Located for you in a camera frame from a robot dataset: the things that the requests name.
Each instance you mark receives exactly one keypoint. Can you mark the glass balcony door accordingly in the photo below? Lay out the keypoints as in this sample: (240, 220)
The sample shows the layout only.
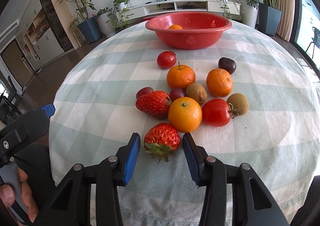
(307, 16)

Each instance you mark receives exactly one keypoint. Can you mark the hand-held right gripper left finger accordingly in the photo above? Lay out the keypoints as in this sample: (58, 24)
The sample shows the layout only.
(132, 158)

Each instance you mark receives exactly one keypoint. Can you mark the person's left hand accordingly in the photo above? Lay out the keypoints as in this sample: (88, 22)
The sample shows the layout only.
(31, 206)

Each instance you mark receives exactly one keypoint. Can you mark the red storage box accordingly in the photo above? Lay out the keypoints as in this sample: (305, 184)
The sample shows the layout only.
(148, 18)

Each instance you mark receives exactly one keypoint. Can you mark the wall air vent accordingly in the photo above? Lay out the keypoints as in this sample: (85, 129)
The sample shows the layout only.
(7, 32)

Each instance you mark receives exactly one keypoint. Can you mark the trailing pothos plant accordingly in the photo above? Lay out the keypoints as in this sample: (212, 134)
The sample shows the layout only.
(122, 1)

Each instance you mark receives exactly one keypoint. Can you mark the black set-top box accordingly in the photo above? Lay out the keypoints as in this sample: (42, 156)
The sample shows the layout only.
(187, 6)

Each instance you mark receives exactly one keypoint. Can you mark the red grape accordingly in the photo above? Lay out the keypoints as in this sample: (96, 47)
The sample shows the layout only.
(177, 94)
(144, 92)

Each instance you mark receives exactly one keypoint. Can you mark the dark dining chair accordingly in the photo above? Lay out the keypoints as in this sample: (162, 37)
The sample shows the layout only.
(10, 96)

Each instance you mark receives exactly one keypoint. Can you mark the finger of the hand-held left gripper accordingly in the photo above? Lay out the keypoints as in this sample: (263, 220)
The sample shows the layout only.
(48, 110)

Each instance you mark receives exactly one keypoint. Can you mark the brown kiwi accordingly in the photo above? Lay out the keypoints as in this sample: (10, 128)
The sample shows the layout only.
(238, 103)
(196, 93)

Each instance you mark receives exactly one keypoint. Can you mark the small red tomato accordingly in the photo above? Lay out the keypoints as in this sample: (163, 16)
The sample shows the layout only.
(166, 59)

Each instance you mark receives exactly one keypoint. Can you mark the red plastic basin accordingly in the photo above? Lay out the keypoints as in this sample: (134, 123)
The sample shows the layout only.
(200, 38)

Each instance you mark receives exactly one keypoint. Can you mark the bushy plant in white pot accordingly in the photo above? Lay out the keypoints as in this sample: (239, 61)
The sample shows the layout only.
(250, 15)

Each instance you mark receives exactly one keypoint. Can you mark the stemless tangerine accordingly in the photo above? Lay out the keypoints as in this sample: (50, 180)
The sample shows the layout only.
(219, 82)

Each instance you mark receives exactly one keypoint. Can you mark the tall tree in blue pot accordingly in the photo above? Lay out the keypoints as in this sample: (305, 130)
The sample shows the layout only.
(90, 28)

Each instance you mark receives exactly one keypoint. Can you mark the large smooth orange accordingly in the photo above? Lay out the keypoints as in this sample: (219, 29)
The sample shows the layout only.
(185, 114)

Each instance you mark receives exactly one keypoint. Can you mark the tangerine with stem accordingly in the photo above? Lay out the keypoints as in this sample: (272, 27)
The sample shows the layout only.
(180, 77)

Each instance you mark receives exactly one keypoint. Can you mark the large red tomato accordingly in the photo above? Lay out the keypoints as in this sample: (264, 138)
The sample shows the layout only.
(216, 112)

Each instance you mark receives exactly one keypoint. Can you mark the small orange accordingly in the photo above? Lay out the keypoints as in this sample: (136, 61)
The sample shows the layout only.
(175, 26)

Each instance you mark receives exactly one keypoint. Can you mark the beige curtain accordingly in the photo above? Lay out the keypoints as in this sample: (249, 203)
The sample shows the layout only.
(285, 4)

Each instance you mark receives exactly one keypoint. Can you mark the dark purple plum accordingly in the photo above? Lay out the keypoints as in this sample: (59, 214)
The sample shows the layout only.
(227, 65)

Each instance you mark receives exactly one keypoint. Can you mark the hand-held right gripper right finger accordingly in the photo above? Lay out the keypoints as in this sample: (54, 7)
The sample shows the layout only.
(191, 158)

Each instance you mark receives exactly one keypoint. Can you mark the red strawberry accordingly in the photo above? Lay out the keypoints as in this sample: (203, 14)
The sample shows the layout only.
(162, 141)
(153, 104)

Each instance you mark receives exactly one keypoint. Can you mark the brown door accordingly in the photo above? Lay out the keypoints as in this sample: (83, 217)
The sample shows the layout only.
(13, 61)

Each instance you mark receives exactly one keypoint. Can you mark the white television cabinet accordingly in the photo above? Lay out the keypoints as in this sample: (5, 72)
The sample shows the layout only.
(217, 6)

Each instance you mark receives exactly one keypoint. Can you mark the large-leaf plant in dark pot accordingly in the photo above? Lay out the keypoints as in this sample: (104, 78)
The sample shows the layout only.
(268, 20)

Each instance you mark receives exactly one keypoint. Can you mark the display cabinet with shelves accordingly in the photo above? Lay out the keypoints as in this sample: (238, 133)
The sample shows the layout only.
(50, 41)

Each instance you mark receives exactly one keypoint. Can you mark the plant in white ribbed pot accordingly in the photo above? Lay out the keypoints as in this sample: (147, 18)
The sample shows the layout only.
(106, 25)

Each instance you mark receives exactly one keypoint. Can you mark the black balcony chair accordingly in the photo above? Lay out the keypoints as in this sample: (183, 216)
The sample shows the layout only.
(315, 36)

